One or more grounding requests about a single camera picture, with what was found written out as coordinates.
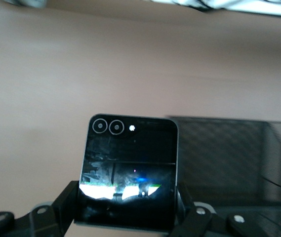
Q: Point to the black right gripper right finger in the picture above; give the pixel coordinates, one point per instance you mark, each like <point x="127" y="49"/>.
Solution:
<point x="199" y="222"/>

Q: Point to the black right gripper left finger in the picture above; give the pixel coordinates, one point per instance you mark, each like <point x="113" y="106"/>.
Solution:
<point x="56" y="217"/>

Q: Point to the black flip phone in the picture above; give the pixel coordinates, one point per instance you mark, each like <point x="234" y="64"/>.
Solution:
<point x="130" y="153"/>

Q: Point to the black mesh two-tier organizer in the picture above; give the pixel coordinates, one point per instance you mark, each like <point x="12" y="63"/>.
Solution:
<point x="229" y="160"/>

